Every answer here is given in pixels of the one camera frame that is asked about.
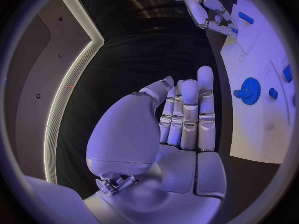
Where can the blue long cylinder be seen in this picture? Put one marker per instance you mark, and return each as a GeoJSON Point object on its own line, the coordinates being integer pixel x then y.
{"type": "Point", "coordinates": [245, 17]}

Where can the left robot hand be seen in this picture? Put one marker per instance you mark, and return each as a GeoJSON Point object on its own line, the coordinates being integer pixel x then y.
{"type": "Point", "coordinates": [140, 134]}

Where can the blue peg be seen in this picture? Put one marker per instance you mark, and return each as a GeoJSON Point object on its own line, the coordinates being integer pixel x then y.
{"type": "Point", "coordinates": [234, 30]}

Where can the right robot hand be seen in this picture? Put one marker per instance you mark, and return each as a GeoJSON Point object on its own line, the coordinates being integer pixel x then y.
{"type": "Point", "coordinates": [198, 9]}

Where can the white task board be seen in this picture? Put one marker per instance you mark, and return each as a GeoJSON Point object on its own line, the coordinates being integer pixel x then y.
{"type": "Point", "coordinates": [257, 125]}

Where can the blue gear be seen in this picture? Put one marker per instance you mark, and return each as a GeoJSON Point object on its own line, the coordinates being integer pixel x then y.
{"type": "Point", "coordinates": [250, 91]}

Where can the blue block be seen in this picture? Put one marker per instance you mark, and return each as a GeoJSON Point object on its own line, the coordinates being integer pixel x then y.
{"type": "Point", "coordinates": [288, 73]}

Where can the blue short cylinder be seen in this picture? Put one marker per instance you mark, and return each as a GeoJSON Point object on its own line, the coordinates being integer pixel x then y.
{"type": "Point", "coordinates": [273, 93]}

